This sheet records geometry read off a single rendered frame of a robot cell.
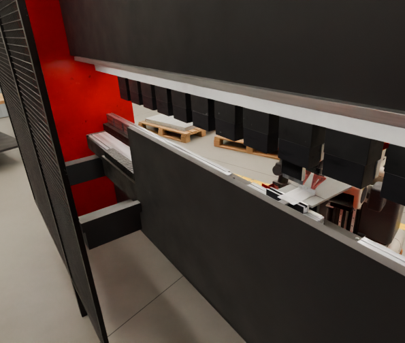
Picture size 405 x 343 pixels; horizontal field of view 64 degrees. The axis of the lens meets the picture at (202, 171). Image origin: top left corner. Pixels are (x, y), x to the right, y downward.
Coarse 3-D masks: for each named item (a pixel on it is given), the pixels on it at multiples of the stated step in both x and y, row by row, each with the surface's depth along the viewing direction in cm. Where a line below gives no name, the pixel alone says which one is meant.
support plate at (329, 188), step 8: (312, 176) 149; (296, 184) 142; (304, 184) 142; (320, 184) 141; (328, 184) 141; (336, 184) 140; (344, 184) 140; (320, 192) 135; (328, 192) 135; (336, 192) 134; (304, 200) 130; (312, 200) 129; (320, 200) 129
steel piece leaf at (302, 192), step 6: (300, 186) 138; (306, 186) 135; (288, 192) 136; (294, 192) 136; (300, 192) 135; (306, 192) 135; (312, 192) 133; (294, 198) 131; (300, 198) 131; (306, 198) 131
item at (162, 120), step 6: (162, 114) 583; (150, 120) 557; (156, 120) 547; (162, 120) 545; (168, 120) 543; (174, 120) 541; (168, 126) 529; (174, 126) 518; (180, 126) 511; (186, 126) 509; (192, 126) 513
